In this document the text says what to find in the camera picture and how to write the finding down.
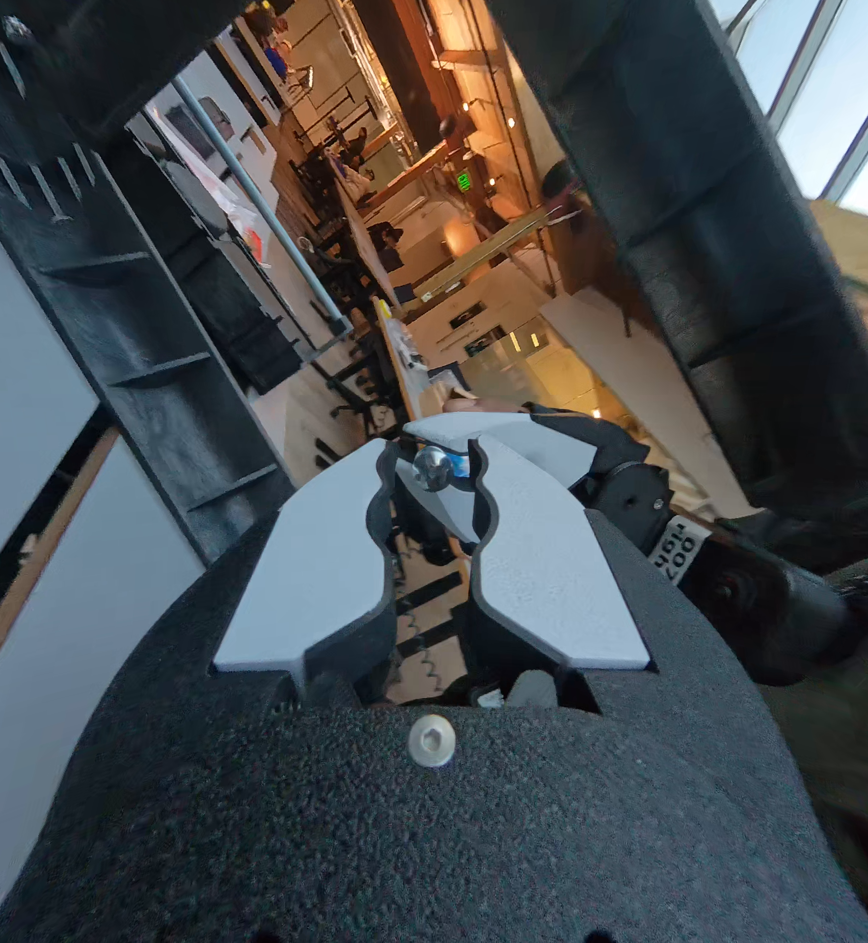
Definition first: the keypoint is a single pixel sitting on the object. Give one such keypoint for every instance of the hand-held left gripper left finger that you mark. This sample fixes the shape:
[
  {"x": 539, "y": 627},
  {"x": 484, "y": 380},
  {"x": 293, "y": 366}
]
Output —
[{"x": 309, "y": 574}]

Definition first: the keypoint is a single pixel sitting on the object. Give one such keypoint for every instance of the silver shelf bolt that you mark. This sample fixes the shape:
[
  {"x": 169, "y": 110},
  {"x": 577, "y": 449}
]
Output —
[{"x": 14, "y": 29}]

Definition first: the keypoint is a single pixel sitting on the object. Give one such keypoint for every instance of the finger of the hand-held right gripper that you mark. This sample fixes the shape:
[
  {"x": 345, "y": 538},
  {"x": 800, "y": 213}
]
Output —
[
  {"x": 457, "y": 512},
  {"x": 530, "y": 438}
]

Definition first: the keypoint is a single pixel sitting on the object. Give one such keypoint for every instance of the long wooden table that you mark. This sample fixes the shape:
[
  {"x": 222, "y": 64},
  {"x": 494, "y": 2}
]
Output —
[{"x": 412, "y": 383}]

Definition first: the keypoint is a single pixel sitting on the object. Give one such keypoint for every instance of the clear plastic bag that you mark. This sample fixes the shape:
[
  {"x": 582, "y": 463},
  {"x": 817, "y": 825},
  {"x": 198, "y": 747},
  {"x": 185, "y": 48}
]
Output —
[{"x": 217, "y": 184}]

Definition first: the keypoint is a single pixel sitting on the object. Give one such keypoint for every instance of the black plastic cart leg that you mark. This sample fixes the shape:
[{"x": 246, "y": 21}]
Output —
[
  {"x": 132, "y": 383},
  {"x": 706, "y": 221}
]

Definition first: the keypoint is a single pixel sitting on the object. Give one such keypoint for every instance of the large window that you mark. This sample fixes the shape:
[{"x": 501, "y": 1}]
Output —
[{"x": 832, "y": 88}]

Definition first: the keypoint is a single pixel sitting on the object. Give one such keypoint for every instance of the green exit sign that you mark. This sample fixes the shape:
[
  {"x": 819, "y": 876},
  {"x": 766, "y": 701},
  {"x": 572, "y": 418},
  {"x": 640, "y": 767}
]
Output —
[{"x": 466, "y": 181}]

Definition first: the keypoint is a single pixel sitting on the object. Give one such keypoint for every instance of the black plastic cart shelf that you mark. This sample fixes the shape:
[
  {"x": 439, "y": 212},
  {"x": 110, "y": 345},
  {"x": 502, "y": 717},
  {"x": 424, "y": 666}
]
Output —
[{"x": 132, "y": 51}]

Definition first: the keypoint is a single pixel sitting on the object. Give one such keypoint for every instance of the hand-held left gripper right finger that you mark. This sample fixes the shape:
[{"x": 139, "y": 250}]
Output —
[{"x": 552, "y": 582}]

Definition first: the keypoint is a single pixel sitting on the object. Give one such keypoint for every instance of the black office chair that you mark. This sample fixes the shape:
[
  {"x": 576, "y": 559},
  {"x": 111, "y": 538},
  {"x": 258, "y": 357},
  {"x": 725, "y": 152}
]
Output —
[{"x": 364, "y": 383}]

